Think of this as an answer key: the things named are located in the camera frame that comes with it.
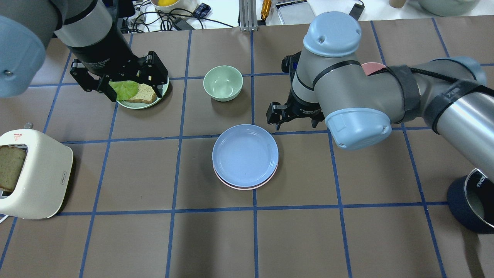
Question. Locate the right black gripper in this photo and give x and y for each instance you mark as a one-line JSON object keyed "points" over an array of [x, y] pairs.
{"points": [[304, 109]]}

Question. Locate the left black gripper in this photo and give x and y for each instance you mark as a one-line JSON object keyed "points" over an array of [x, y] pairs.
{"points": [[103, 54]]}

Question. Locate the blue plate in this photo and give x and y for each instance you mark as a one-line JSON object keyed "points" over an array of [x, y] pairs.
{"points": [[245, 155]]}

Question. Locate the pink plate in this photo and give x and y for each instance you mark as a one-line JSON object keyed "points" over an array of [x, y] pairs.
{"points": [[243, 187]]}

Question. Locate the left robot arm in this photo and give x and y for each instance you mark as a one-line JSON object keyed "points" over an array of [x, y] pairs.
{"points": [[89, 28]]}

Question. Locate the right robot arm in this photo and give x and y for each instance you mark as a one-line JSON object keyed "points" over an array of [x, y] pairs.
{"points": [[329, 84]]}

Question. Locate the green lettuce leaf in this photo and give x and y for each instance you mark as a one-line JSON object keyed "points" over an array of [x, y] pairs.
{"points": [[124, 89]]}

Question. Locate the bread slice on plate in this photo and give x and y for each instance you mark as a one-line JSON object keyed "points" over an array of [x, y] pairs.
{"points": [[145, 94]]}

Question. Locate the green plate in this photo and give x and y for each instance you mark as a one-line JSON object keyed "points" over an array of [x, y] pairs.
{"points": [[142, 105]]}

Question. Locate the green bowl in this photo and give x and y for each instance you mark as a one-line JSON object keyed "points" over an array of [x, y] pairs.
{"points": [[223, 83]]}

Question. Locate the beige bowl with toys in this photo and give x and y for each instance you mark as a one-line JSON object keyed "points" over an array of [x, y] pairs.
{"points": [[168, 5]]}

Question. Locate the pink bowl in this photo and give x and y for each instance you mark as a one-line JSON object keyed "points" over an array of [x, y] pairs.
{"points": [[371, 67]]}

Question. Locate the black power adapter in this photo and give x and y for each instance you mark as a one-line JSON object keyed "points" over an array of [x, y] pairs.
{"points": [[357, 11]]}

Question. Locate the white toaster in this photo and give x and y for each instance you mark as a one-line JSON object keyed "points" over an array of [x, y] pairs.
{"points": [[43, 180]]}

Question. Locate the bread slice in toaster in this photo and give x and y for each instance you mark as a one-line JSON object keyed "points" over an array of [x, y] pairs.
{"points": [[11, 163]]}

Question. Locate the blue saucepan with lid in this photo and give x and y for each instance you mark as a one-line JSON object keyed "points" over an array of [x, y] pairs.
{"points": [[471, 201]]}

